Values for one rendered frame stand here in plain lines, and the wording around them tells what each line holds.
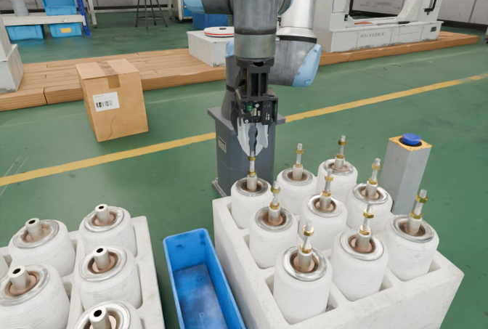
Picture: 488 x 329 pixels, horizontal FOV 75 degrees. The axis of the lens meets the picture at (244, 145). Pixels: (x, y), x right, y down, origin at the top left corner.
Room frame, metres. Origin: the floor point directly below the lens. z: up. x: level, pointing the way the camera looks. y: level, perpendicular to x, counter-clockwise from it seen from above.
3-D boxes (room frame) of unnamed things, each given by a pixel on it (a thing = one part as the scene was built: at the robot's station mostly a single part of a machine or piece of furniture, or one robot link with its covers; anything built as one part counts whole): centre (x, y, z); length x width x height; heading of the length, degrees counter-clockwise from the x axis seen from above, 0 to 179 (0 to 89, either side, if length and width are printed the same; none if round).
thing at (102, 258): (0.38, 0.24, 0.26); 0.02 x 0.02 x 0.03
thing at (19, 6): (4.25, 2.75, 0.35); 0.16 x 0.15 x 0.19; 117
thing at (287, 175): (0.64, -0.13, 0.25); 0.08 x 0.08 x 0.01
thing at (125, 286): (0.38, 0.24, 0.16); 0.10 x 0.10 x 0.18
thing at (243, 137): (0.58, 0.00, 0.38); 0.06 x 0.03 x 0.09; 8
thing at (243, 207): (0.60, -0.02, 0.16); 0.10 x 0.10 x 0.18
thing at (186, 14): (6.08, 0.94, 0.35); 0.59 x 0.47 x 0.69; 27
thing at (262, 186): (0.60, -0.02, 0.25); 0.08 x 0.08 x 0.01
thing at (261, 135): (0.59, -0.04, 0.38); 0.06 x 0.03 x 0.09; 8
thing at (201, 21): (5.11, 0.52, 0.19); 0.50 x 0.41 x 0.37; 32
